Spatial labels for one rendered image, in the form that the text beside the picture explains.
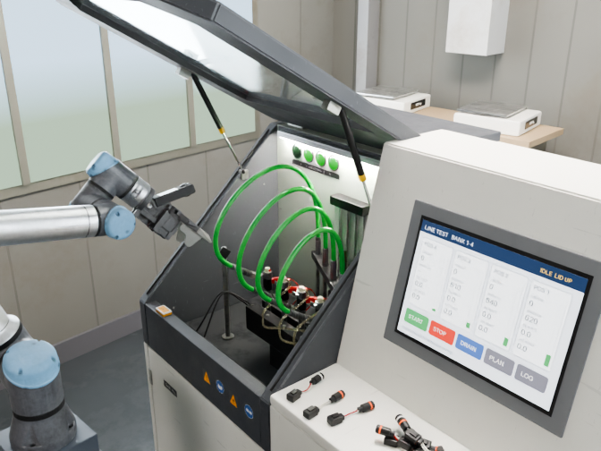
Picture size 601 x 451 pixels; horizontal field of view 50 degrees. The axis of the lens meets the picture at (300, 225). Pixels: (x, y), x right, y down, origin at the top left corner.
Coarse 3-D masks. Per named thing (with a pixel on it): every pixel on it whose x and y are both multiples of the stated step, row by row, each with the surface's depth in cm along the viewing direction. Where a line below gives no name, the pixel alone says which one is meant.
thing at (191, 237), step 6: (180, 228) 170; (186, 228) 170; (186, 234) 170; (192, 234) 170; (198, 234) 170; (204, 234) 171; (186, 240) 170; (192, 240) 170; (198, 240) 171; (210, 240) 172
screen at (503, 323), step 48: (432, 240) 145; (480, 240) 136; (528, 240) 128; (432, 288) 145; (480, 288) 136; (528, 288) 128; (576, 288) 120; (384, 336) 156; (432, 336) 145; (480, 336) 136; (528, 336) 128; (576, 336) 121; (480, 384) 136; (528, 384) 128; (576, 384) 121
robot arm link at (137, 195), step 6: (138, 180) 164; (138, 186) 163; (144, 186) 164; (132, 192) 163; (138, 192) 162; (144, 192) 164; (126, 198) 163; (132, 198) 163; (138, 198) 163; (144, 198) 164; (132, 204) 164; (138, 204) 164
